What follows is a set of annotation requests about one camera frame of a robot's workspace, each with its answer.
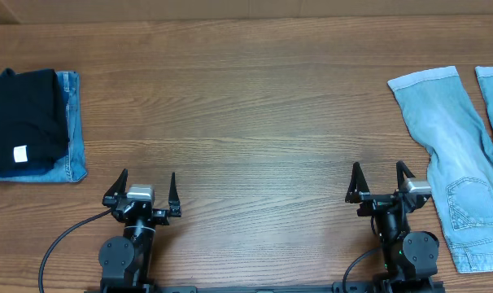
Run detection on folded blue denim jeans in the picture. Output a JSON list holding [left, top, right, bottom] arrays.
[[0, 71, 88, 183]]

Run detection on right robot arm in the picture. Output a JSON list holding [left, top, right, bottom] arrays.
[[341, 161, 445, 292]]

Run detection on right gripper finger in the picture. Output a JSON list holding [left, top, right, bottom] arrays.
[[346, 162, 370, 202], [396, 160, 415, 191]]

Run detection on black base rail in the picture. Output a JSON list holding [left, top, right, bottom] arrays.
[[85, 280, 446, 293]]

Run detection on left black cable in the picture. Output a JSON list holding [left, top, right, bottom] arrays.
[[37, 208, 114, 293]]

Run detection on light blue denim jeans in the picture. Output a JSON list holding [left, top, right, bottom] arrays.
[[388, 66, 493, 273]]

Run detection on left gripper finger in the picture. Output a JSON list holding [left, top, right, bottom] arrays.
[[103, 168, 128, 199], [168, 173, 180, 208]]

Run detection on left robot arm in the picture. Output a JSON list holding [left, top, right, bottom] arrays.
[[98, 169, 181, 292]]

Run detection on black folded shirt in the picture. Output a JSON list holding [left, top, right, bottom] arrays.
[[0, 68, 69, 177]]

